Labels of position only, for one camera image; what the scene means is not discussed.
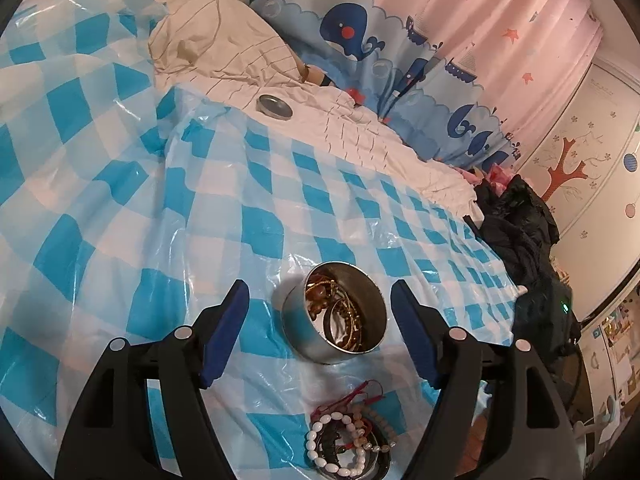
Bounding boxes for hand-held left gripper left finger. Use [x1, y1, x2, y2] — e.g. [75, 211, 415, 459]
[55, 280, 251, 480]

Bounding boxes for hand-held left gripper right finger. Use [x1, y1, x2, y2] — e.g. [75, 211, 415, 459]
[390, 280, 586, 480]

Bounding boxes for round metal tin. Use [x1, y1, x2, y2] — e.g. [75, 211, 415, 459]
[281, 261, 388, 364]

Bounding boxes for red cord bracelet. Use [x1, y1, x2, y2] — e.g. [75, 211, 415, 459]
[311, 380, 386, 423]

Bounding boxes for beige bead bracelet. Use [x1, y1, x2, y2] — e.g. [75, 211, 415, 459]
[362, 407, 398, 453]

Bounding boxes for white bead bracelet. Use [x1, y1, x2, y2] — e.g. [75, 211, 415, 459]
[306, 412, 373, 478]

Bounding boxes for black bracelet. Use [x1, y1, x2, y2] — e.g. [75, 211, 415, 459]
[315, 420, 381, 471]

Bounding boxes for silver metal bangle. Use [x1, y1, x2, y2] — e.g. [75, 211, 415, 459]
[317, 447, 396, 480]

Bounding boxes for gold bangles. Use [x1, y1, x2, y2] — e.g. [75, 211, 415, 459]
[322, 287, 375, 353]

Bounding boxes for blue checked plastic sheet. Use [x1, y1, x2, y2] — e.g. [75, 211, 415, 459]
[0, 0, 526, 480]

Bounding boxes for black clothing pile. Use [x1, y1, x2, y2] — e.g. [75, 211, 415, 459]
[462, 174, 583, 366]

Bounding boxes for pink cloth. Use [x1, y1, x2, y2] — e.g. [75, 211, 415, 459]
[460, 162, 516, 191]

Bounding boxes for white cabinet with stickers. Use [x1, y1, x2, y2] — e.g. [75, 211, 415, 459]
[582, 280, 640, 441]

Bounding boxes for round metal tin lid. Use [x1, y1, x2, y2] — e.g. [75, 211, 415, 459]
[256, 94, 293, 121]

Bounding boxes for white wardrobe with tree decal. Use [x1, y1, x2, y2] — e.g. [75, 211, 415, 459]
[510, 57, 640, 321]

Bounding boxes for white striped duvet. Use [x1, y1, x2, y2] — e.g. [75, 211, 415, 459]
[148, 0, 483, 221]

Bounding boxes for blue whale-print curtain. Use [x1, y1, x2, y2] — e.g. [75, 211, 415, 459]
[248, 0, 523, 171]

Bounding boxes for pink star-print curtain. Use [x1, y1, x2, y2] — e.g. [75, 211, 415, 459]
[350, 0, 608, 161]

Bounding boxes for brown bead bracelet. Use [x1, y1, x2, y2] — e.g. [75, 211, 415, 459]
[305, 272, 346, 321]

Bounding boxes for tan strapped object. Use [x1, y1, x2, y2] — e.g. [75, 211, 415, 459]
[299, 62, 333, 87]

